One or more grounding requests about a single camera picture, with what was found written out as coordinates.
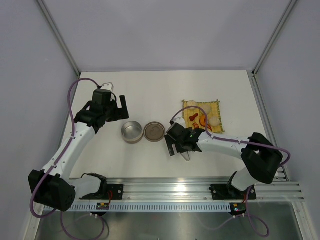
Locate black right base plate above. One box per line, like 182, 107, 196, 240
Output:
209, 183, 257, 200

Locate left aluminium frame post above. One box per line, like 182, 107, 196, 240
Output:
34, 0, 81, 78

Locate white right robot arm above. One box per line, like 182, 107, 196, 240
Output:
164, 126, 283, 200

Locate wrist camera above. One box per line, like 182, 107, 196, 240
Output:
92, 82, 117, 106
166, 122, 186, 141

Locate white slotted cable duct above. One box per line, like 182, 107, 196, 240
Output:
43, 201, 232, 213

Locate round metal lunch box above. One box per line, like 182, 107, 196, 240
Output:
121, 121, 143, 144

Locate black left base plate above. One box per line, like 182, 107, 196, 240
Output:
80, 183, 124, 200

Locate brown chicken drumstick toy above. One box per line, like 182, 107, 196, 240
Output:
189, 113, 199, 122

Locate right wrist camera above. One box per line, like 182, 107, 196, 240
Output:
166, 122, 186, 141

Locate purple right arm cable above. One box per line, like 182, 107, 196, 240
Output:
170, 106, 291, 237

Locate metal tongs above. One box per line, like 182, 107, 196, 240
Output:
180, 151, 191, 162

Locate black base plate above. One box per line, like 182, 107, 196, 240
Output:
80, 183, 124, 200
209, 183, 257, 200

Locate red sausage piece toy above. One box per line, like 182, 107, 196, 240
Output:
192, 122, 200, 129

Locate yellow bamboo mat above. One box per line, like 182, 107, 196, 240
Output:
182, 100, 224, 134

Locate right aluminium frame post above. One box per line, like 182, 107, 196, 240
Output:
251, 0, 300, 78

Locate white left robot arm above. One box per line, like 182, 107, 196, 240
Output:
28, 89, 129, 218

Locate aluminium mounting rail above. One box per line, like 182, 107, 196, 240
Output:
107, 177, 305, 202

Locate white steamed bun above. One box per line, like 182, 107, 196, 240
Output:
208, 116, 220, 127
201, 104, 212, 115
186, 100, 198, 111

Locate orange pumpkin slice toy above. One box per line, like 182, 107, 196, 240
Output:
199, 114, 212, 131

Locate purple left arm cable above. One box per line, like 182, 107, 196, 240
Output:
29, 77, 111, 238

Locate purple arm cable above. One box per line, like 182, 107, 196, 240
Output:
170, 106, 291, 237
29, 77, 111, 238

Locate aluminium frame post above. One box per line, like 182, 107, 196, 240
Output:
34, 0, 81, 78
251, 0, 300, 78

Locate round brown lunch box lid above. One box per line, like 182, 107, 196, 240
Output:
143, 121, 166, 143

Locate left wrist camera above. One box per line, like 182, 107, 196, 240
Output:
92, 82, 117, 106

